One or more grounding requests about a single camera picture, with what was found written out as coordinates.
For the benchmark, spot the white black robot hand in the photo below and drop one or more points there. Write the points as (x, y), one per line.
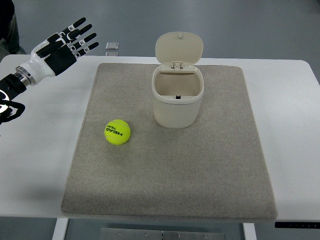
(56, 54)

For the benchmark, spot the yellow tennis ball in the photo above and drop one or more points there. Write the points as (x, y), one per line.
(117, 132)

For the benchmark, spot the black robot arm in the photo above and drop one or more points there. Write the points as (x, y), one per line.
(10, 87)

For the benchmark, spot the dark object at corner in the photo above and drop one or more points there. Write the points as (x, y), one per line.
(9, 33)

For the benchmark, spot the clear floor socket cover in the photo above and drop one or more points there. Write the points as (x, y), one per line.
(112, 46)

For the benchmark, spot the beige bin with lid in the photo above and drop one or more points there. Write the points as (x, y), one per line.
(177, 84)

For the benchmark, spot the white left table leg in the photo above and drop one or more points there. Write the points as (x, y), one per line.
(60, 229)

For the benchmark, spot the white table leg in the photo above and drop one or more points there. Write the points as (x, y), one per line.
(249, 231)
(60, 229)

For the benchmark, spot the grey felt mat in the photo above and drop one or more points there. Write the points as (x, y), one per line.
(212, 170)

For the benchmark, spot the white right table leg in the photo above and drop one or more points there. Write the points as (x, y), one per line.
(249, 231)

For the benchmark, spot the black table control panel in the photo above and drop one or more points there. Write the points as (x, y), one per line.
(297, 225)

